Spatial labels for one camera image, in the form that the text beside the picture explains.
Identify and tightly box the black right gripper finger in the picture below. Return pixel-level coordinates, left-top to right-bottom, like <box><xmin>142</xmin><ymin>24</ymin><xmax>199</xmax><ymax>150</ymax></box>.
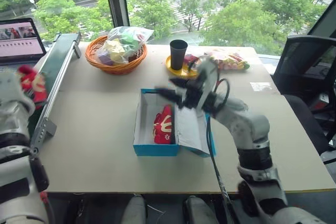
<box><xmin>169</xmin><ymin>77</ymin><xmax>191</xmax><ymax>88</ymax></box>
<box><xmin>154</xmin><ymin>86</ymin><xmax>185</xmax><ymax>105</ymax></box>

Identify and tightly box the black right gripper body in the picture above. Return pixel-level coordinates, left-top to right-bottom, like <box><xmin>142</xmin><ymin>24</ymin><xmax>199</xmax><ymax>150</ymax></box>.
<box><xmin>179</xmin><ymin>79</ymin><xmax>208</xmax><ymax>110</ymax></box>

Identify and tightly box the red embroidered shoe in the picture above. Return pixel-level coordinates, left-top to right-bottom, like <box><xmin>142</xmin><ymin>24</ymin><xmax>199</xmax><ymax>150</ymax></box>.
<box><xmin>16</xmin><ymin>64</ymin><xmax>49</xmax><ymax>110</ymax></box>
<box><xmin>152</xmin><ymin>105</ymin><xmax>174</xmax><ymax>145</ymax></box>

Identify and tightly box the blue cardboard shoebox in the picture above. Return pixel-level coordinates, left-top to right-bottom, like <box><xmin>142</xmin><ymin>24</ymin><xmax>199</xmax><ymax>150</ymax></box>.
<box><xmin>132</xmin><ymin>88</ymin><xmax>217</xmax><ymax>158</ymax></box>

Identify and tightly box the yellow plate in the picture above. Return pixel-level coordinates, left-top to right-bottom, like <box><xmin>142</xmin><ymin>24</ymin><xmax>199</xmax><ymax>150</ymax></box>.
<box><xmin>165</xmin><ymin>54</ymin><xmax>202</xmax><ymax>78</ymax></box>

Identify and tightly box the black plastic cup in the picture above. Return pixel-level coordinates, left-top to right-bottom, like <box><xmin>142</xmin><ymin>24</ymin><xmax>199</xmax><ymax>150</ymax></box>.
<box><xmin>169</xmin><ymin>39</ymin><xmax>188</xmax><ymax>70</ymax></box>

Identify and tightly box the clear bag of colourful candies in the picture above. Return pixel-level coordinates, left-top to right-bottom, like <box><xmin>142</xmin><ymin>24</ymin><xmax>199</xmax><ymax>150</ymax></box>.
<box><xmin>183</xmin><ymin>49</ymin><xmax>250</xmax><ymax>73</ymax></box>

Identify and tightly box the orange wicker basket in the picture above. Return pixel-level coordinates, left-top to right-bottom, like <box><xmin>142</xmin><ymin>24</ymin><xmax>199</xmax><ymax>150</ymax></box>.
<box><xmin>85</xmin><ymin>35</ymin><xmax>148</xmax><ymax>76</ymax></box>

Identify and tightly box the clear bag of coloured items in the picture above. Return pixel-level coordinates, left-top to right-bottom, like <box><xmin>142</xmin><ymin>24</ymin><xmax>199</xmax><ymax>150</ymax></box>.
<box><xmin>97</xmin><ymin>26</ymin><xmax>155</xmax><ymax>66</ymax></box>

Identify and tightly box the black office chair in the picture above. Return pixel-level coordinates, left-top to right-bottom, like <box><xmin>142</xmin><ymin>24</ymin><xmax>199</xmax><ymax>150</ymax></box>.
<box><xmin>271</xmin><ymin>34</ymin><xmax>336</xmax><ymax>164</ymax></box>

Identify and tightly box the grey rounded shape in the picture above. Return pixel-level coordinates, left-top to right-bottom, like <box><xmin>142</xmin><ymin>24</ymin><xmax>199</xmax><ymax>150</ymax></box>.
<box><xmin>120</xmin><ymin>194</ymin><xmax>147</xmax><ymax>224</ymax></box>
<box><xmin>183</xmin><ymin>196</ymin><xmax>219</xmax><ymax>224</ymax></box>

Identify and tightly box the green conveyor belt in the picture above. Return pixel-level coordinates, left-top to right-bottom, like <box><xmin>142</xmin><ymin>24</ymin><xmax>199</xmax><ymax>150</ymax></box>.
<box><xmin>27</xmin><ymin>31</ymin><xmax>82</xmax><ymax>154</ymax></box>

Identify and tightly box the laptop screen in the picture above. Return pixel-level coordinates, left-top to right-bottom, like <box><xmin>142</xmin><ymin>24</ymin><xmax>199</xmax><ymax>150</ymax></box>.
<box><xmin>0</xmin><ymin>17</ymin><xmax>48</xmax><ymax>65</ymax></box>

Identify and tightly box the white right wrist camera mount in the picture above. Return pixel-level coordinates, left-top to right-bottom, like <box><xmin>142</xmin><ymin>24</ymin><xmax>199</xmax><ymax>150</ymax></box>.
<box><xmin>196</xmin><ymin>56</ymin><xmax>220</xmax><ymax>111</ymax></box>

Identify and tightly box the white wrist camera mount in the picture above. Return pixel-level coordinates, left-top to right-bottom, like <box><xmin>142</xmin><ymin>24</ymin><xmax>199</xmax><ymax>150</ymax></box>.
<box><xmin>0</xmin><ymin>72</ymin><xmax>36</xmax><ymax>137</ymax></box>
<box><xmin>196</xmin><ymin>56</ymin><xmax>220</xmax><ymax>111</ymax></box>

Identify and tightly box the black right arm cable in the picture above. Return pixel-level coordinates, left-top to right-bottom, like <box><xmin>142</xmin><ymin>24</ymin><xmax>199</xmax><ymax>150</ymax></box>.
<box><xmin>205</xmin><ymin>78</ymin><xmax>235</xmax><ymax>224</ymax></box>

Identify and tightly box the dark slanted window frame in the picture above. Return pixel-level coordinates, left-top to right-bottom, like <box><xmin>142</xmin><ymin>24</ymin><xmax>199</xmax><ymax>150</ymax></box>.
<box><xmin>306</xmin><ymin>0</ymin><xmax>336</xmax><ymax>36</ymax></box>

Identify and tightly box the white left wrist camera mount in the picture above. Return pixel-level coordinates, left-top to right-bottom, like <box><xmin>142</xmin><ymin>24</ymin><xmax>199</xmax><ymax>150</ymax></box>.
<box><xmin>0</xmin><ymin>72</ymin><xmax>36</xmax><ymax>137</ymax></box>

